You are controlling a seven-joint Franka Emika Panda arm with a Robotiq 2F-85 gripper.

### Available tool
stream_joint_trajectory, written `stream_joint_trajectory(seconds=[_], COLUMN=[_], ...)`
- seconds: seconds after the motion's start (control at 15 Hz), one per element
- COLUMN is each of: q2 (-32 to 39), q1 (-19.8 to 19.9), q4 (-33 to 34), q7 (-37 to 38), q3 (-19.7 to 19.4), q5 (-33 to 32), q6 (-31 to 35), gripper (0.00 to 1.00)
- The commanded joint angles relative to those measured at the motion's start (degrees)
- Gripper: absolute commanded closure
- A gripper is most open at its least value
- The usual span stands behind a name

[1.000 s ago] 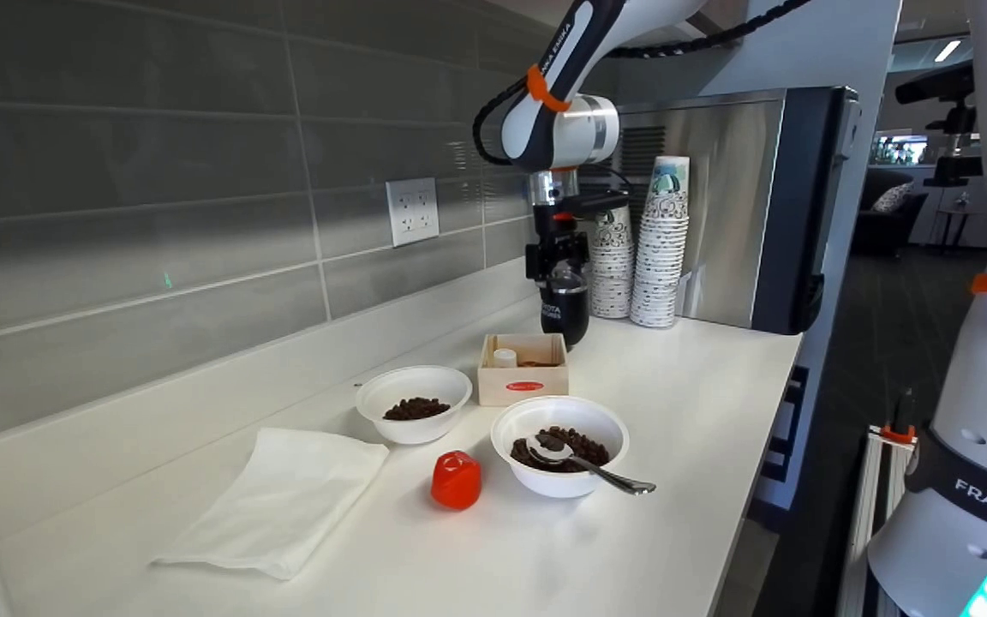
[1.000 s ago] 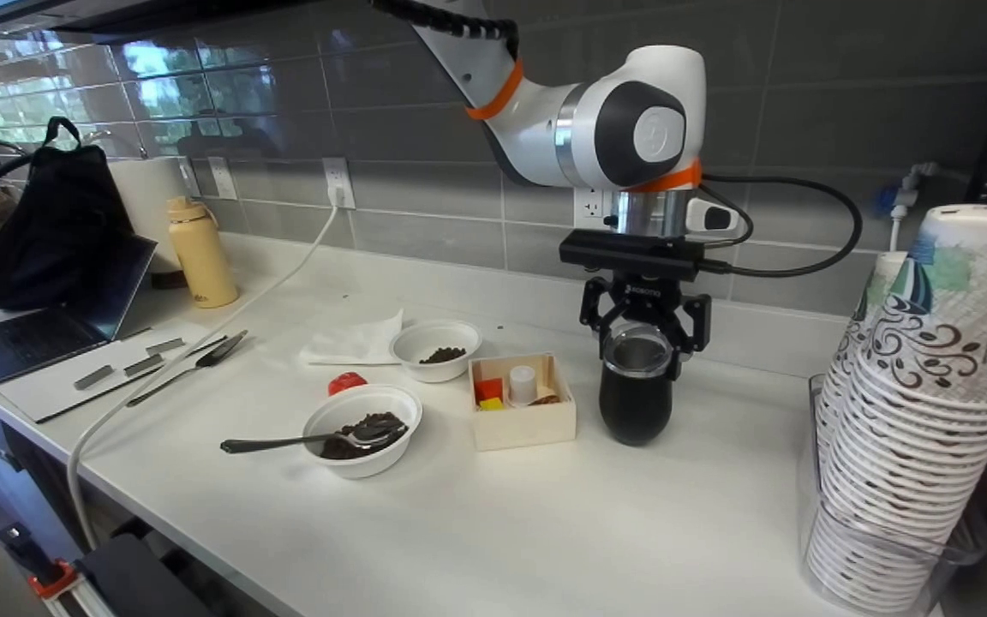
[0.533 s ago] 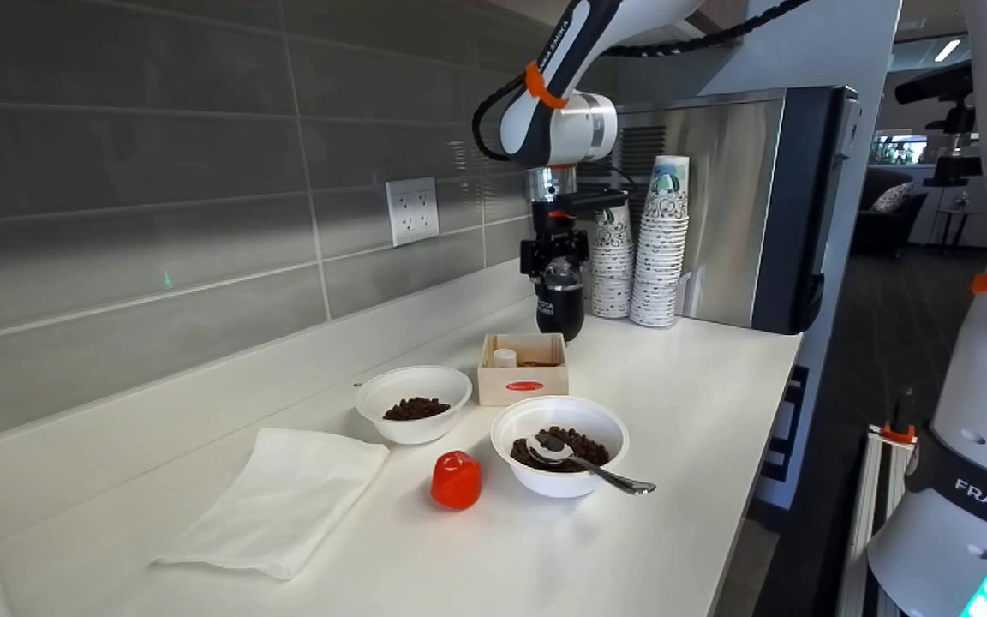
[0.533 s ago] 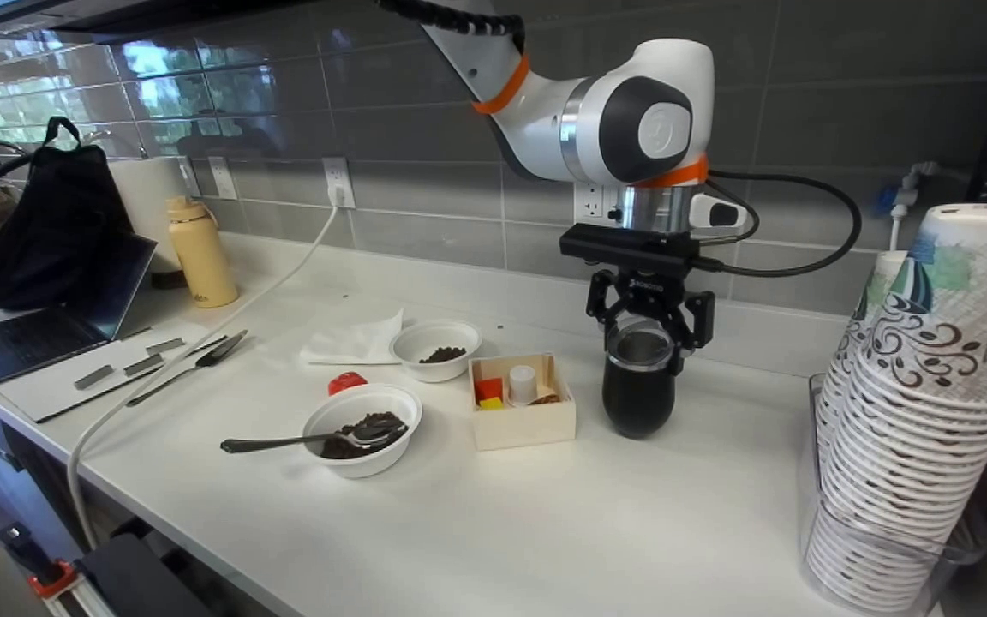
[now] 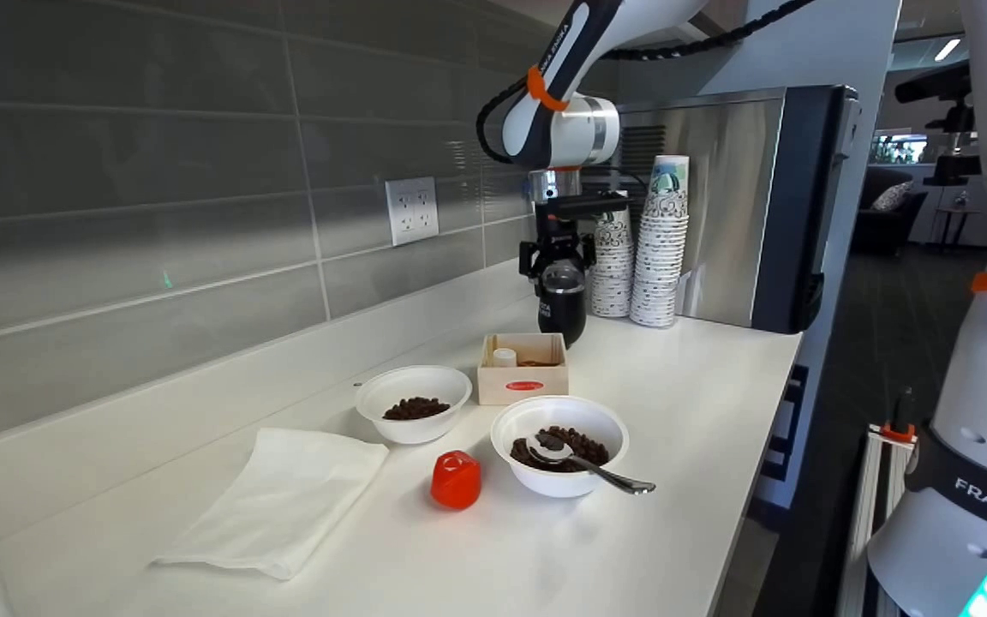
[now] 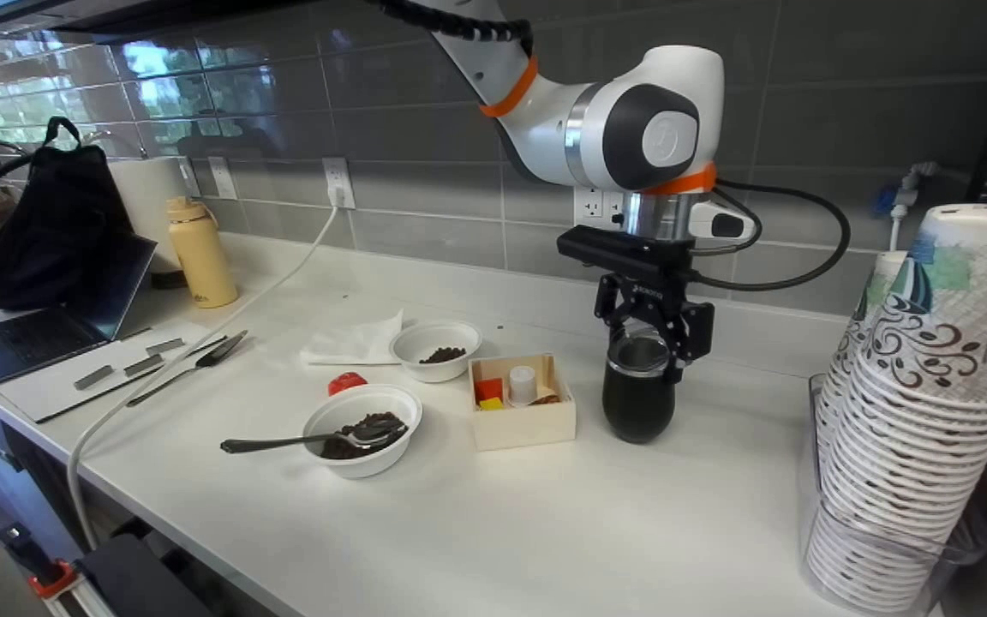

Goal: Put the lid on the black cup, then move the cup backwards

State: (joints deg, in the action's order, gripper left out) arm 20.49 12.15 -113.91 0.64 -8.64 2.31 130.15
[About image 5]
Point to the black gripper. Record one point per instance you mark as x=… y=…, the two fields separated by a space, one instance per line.
x=559 y=241

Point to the clear cup lid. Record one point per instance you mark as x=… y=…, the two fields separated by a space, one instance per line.
x=564 y=277

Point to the black insulated cup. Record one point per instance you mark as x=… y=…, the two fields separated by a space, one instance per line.
x=564 y=312

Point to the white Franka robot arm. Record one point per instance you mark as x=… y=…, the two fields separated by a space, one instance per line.
x=564 y=123

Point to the short speckled paper cup stack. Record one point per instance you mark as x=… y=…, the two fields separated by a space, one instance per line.
x=612 y=270

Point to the tall speckled paper cup stack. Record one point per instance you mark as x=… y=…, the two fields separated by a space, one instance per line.
x=662 y=253

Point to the brown food pieces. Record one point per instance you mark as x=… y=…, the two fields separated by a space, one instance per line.
x=583 y=446
x=417 y=406

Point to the large white bowl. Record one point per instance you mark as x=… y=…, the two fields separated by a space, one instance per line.
x=564 y=464

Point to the stainless steel appliance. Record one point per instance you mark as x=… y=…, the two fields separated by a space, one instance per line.
x=745 y=219

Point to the metal spoon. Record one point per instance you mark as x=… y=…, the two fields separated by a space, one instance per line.
x=615 y=473

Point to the small white bowl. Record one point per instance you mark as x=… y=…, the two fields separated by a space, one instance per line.
x=413 y=428

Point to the red toy bell pepper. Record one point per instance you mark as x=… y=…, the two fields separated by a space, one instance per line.
x=459 y=481

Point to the white folded napkin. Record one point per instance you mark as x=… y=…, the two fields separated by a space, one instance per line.
x=277 y=503

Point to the ceiling light strip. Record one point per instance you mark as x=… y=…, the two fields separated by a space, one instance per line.
x=947 y=53

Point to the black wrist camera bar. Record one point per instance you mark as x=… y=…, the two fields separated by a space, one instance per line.
x=583 y=208

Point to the white wall outlet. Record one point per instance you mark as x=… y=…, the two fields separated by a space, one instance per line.
x=413 y=211

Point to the white post with orange top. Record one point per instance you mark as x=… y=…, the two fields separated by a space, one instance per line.
x=893 y=481

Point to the black camera on tripod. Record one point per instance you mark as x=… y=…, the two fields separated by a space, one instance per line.
x=950 y=89

